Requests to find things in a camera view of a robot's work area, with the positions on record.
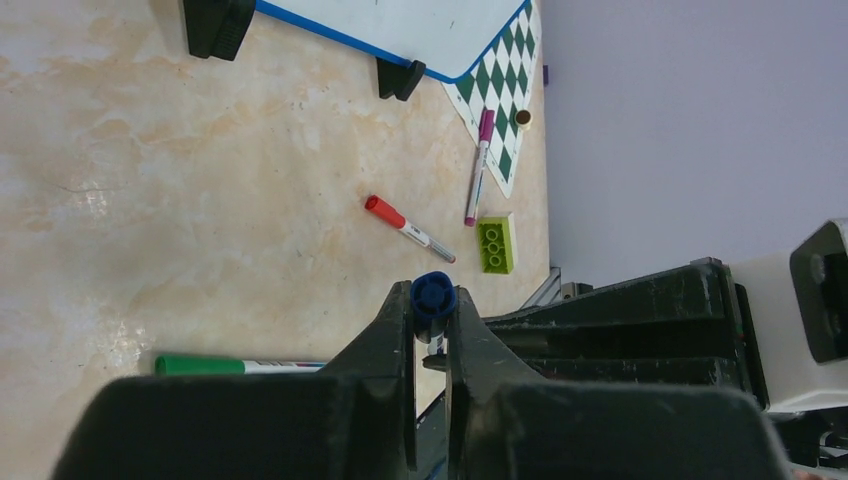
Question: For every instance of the green marker pen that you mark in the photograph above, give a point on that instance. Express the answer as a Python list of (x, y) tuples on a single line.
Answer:
[(179, 365)]

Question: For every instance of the purple marker pen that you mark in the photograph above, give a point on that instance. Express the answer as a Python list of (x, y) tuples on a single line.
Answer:
[(485, 135)]

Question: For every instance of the green white chessboard mat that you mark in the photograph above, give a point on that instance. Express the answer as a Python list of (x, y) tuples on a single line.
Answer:
[(502, 81)]

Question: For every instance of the small wooden cylinder piece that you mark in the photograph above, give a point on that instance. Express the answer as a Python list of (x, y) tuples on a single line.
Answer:
[(523, 119)]

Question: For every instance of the blue marker pen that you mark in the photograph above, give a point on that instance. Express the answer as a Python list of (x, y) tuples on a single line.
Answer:
[(433, 302)]

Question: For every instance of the blue framed whiteboard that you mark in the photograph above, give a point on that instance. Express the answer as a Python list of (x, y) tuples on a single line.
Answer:
[(409, 39)]

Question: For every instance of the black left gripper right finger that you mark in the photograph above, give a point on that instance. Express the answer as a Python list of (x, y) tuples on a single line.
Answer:
[(507, 421)]

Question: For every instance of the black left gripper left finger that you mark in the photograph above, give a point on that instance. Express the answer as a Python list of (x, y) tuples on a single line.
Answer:
[(352, 419)]

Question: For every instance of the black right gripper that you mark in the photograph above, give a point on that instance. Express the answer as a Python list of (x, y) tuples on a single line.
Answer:
[(798, 305)]

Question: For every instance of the lime green toy brick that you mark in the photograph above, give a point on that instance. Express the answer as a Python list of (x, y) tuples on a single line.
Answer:
[(496, 243)]

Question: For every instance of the red marker pen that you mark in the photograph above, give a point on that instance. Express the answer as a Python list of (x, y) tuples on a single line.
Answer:
[(389, 215)]

